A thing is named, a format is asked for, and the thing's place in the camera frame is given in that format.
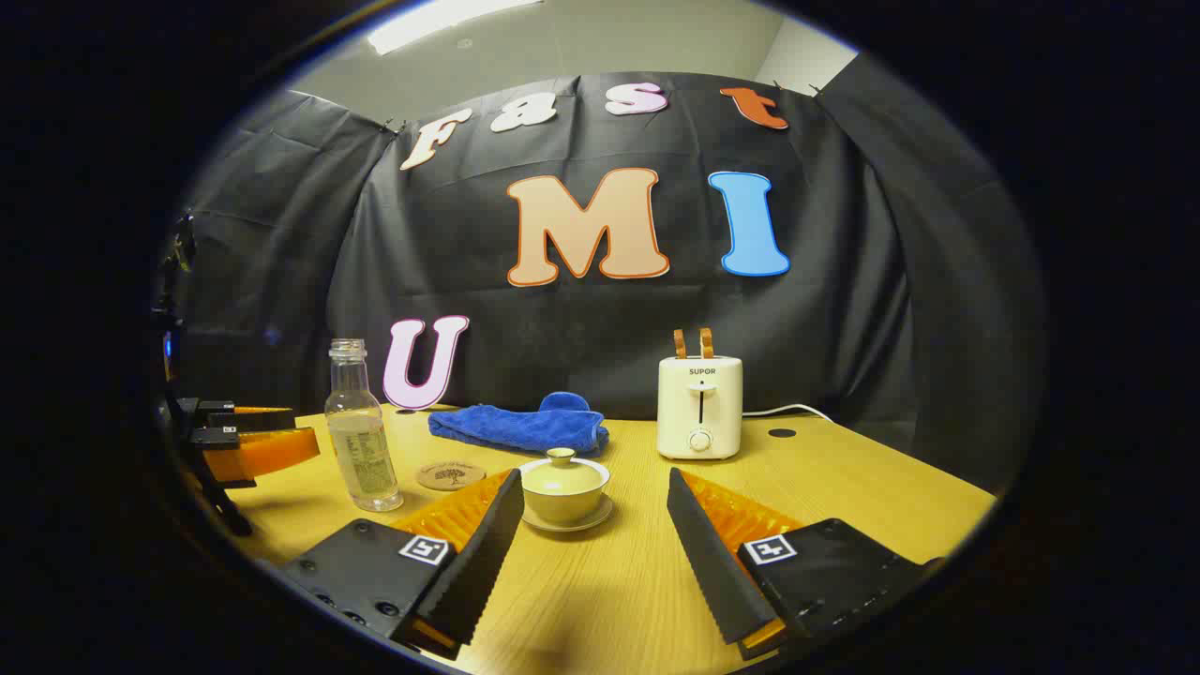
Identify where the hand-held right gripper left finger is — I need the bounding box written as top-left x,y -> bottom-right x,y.
279,468 -> 526,662

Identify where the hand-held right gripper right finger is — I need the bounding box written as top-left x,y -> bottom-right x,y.
667,468 -> 944,662

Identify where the clear glass water bottle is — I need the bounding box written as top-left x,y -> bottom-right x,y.
324,338 -> 404,513

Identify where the round cork coaster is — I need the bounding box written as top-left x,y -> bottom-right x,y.
416,460 -> 487,491

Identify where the pale yellow teacup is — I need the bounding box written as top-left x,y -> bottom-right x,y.
518,457 -> 611,526

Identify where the pale yellow teacup lid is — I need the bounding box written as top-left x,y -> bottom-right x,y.
522,447 -> 604,496

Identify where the pale yellow saucer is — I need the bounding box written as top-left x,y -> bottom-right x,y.
521,495 -> 615,533

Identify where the blue towel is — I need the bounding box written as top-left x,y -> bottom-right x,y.
428,392 -> 610,458

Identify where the cream toaster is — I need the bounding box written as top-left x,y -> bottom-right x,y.
656,355 -> 743,460

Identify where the dark stand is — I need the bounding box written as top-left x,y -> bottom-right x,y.
150,214 -> 198,395

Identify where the black backdrop cloth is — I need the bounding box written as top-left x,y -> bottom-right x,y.
173,70 -> 1046,498

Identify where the white power cable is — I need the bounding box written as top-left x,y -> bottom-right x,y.
741,403 -> 835,425

